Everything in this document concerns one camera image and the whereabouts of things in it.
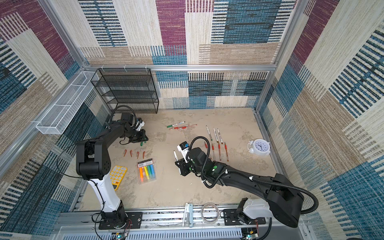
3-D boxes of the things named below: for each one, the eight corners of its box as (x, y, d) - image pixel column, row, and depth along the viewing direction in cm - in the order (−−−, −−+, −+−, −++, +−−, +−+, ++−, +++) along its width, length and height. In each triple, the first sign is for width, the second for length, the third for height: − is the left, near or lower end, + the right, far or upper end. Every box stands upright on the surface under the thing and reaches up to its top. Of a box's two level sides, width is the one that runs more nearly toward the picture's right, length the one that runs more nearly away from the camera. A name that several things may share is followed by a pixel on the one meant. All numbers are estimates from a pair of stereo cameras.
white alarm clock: (249, 156, 97) (251, 153, 95) (246, 141, 104) (247, 138, 102) (271, 156, 97) (273, 153, 95) (266, 141, 104) (268, 138, 102)
